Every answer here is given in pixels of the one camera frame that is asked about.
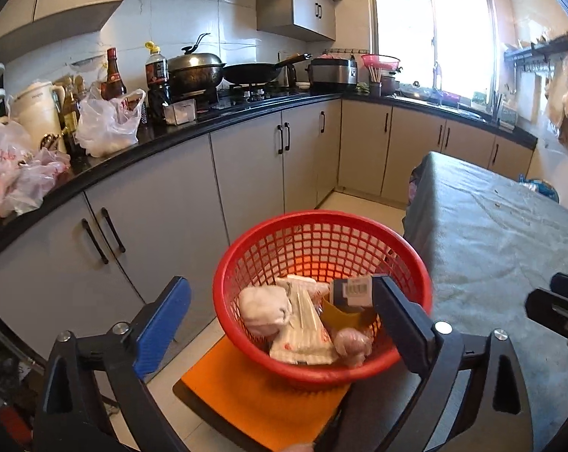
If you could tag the black kitchen counter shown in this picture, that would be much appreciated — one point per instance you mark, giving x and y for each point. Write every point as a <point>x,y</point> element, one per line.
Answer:
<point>180,134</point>

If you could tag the dark bottle yellow cap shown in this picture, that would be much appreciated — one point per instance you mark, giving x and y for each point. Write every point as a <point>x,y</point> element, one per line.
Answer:
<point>157,80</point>

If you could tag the black wok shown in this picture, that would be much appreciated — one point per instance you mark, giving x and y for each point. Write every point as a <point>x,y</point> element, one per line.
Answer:
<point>253,73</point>

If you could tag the grey base cabinets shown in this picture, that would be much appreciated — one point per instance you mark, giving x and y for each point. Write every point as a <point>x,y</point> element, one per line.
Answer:
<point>246,174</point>

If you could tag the red print plastic bag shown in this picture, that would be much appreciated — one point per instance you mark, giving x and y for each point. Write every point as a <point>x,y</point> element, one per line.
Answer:
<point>302,334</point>

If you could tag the pink plastic bags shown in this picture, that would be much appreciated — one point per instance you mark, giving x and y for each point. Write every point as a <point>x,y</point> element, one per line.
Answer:
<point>15,174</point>

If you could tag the small white seasoning box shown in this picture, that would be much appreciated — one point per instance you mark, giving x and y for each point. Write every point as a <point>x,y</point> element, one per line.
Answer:
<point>180,113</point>

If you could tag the steel rice cooker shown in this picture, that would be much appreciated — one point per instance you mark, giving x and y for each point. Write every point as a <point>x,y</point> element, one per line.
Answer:
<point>333,73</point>

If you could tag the dark cooking pot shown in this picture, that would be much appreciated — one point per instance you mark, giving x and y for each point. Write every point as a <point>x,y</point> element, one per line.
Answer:
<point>390,82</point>

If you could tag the white electric kettle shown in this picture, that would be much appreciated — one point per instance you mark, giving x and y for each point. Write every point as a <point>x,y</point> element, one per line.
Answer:
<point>34,113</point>

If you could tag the green white box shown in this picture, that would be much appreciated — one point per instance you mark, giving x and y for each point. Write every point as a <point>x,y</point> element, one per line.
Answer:
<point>507,117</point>
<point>479,101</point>

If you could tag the kitchen window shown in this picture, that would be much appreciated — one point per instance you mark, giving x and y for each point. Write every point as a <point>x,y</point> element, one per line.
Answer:
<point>434,33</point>

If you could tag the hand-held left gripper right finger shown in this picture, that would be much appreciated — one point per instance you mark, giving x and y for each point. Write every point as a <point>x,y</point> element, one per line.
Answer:
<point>401,325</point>

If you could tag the orange stool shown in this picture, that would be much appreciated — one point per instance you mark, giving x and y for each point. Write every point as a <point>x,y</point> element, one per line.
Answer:
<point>246,395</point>

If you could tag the gas stove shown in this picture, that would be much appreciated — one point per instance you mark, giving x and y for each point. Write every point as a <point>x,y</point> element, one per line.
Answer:
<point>260,94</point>

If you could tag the white blue carton box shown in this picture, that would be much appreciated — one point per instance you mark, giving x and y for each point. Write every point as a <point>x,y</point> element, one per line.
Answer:
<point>352,294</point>

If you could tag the chopstick holder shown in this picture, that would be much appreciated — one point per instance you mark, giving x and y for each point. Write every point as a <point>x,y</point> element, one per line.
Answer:
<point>375,85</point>

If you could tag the steel kettle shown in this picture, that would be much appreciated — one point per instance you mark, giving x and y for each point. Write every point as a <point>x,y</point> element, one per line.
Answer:
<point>290,75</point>

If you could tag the red plastic basket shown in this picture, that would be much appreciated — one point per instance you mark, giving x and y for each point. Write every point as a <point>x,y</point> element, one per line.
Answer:
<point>312,240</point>

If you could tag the pink colander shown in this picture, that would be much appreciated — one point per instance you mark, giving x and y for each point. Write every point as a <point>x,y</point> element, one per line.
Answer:
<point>380,62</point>

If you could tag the blue plastic bag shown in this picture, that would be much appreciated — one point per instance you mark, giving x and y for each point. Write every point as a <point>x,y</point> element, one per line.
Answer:
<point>540,187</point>

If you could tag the white plastic bag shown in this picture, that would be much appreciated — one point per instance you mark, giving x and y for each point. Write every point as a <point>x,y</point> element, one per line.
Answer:
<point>107,127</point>

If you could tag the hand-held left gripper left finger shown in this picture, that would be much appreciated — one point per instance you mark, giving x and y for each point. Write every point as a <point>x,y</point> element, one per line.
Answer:
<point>163,325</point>

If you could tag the black wall rack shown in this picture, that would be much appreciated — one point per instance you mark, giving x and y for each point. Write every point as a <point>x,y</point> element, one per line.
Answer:
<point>538,52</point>

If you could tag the steel pot with lid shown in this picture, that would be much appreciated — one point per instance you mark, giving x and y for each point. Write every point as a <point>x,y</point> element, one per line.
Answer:
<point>196,70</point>

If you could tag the white cloth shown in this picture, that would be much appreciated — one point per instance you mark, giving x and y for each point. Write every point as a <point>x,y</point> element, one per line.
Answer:
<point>265,310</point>

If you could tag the cooking oil bottle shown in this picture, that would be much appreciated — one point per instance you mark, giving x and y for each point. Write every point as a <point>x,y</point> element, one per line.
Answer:
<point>70,117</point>

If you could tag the grey wall cabinets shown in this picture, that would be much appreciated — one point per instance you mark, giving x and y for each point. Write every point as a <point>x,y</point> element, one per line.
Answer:
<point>298,9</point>

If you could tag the steel faucet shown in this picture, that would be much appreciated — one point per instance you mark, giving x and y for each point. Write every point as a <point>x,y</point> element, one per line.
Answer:
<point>436,75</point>

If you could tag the brown sauce bottle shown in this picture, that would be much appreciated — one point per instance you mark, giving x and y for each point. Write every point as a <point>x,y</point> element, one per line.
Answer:
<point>114,75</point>

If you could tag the yellow plastic container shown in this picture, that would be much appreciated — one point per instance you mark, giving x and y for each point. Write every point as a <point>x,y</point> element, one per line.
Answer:
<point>342,322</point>

